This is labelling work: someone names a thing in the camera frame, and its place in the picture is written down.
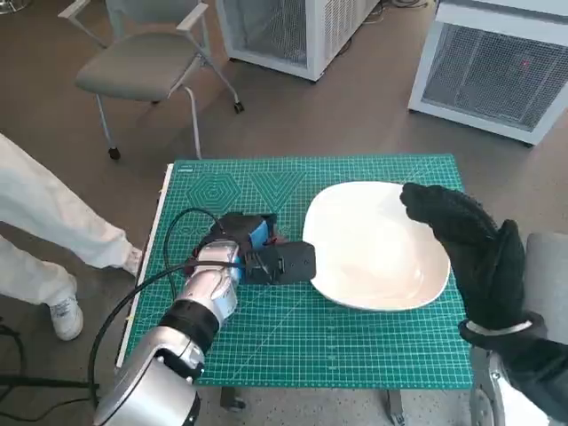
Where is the white mesh cabinet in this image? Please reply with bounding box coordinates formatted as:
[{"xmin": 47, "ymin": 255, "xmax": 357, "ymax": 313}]
[
  {"xmin": 216, "ymin": 0, "xmax": 383, "ymax": 83},
  {"xmin": 406, "ymin": 0, "xmax": 568, "ymax": 148}
]

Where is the gray chair with white frame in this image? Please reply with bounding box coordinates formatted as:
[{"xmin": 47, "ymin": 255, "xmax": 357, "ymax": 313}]
[{"xmin": 57, "ymin": 0, "xmax": 248, "ymax": 162}]

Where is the person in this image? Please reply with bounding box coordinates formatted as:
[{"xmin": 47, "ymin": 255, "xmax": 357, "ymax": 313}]
[{"xmin": 0, "ymin": 131, "xmax": 146, "ymax": 342}]

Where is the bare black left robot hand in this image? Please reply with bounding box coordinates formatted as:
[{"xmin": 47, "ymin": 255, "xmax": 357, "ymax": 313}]
[{"xmin": 210, "ymin": 211, "xmax": 279, "ymax": 257}]

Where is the gray padded chair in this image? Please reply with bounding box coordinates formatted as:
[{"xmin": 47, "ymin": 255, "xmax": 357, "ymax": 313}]
[{"xmin": 525, "ymin": 232, "xmax": 568, "ymax": 321}]

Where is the white plate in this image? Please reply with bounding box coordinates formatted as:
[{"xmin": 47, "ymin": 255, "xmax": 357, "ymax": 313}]
[{"xmin": 303, "ymin": 180, "xmax": 452, "ymax": 312}]

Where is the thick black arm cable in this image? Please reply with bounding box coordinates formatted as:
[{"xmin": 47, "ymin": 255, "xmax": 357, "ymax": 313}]
[{"xmin": 88, "ymin": 260, "xmax": 239, "ymax": 403}]

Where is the black floor cable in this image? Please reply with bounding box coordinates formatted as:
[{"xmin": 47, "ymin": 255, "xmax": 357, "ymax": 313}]
[{"xmin": 0, "ymin": 317, "xmax": 99, "ymax": 403}]

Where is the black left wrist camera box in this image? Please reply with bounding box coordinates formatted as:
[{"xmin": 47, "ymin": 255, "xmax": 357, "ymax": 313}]
[{"xmin": 242, "ymin": 241, "xmax": 317, "ymax": 286}]

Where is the metal table leg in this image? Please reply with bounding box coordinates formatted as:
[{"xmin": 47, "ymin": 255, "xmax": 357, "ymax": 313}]
[
  {"xmin": 219, "ymin": 384, "xmax": 246, "ymax": 414},
  {"xmin": 383, "ymin": 389, "xmax": 406, "ymax": 426}
]

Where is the green cutting mat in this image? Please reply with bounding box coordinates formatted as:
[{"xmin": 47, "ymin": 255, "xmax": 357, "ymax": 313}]
[{"xmin": 115, "ymin": 154, "xmax": 474, "ymax": 388}]

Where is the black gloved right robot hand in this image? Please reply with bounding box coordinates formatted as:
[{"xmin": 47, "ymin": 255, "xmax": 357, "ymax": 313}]
[{"xmin": 398, "ymin": 181, "xmax": 533, "ymax": 333}]

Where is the thin black looped cable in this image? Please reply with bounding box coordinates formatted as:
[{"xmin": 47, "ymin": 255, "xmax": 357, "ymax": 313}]
[{"xmin": 162, "ymin": 208, "xmax": 225, "ymax": 272}]

